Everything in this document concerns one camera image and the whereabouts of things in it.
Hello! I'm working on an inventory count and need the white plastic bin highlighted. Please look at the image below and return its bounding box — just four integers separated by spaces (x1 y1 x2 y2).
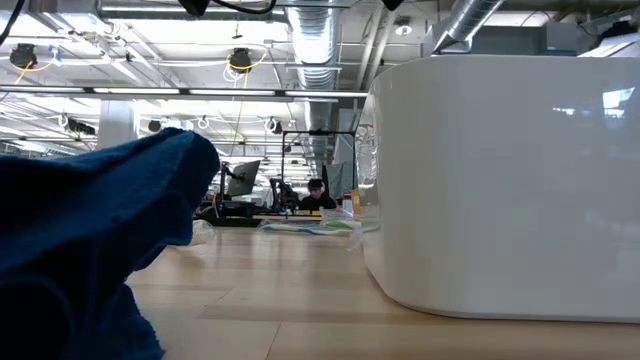
360 53 640 324

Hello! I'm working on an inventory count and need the person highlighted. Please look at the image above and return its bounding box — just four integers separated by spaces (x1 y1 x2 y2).
298 178 338 211

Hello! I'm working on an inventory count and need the grey background monitor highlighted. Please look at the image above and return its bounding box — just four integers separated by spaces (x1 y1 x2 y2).
226 159 262 198

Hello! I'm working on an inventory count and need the black hanging cable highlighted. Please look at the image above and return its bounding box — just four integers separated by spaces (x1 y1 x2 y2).
0 0 26 47

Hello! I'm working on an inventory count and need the cluttered background desk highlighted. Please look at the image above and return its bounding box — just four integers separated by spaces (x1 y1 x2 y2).
193 192 324 226

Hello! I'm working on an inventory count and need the black ceiling camera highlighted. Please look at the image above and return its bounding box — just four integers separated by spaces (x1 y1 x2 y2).
9 43 39 69
228 47 254 72

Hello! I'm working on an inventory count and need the blue cloth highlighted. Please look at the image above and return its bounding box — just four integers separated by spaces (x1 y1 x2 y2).
0 127 222 360

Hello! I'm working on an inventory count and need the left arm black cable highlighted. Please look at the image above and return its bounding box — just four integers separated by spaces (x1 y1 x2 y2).
209 0 277 15

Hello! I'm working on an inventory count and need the green toothbrush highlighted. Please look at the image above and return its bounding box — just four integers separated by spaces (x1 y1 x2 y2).
324 217 382 234

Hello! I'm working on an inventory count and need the black ceiling device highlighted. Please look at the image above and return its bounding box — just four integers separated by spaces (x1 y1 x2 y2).
66 117 96 137

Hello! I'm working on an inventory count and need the silver ventilation duct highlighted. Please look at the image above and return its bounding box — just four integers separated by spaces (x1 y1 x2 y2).
287 0 347 132
432 0 505 54

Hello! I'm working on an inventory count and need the long light bar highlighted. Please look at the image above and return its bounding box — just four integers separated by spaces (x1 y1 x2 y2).
0 85 371 100

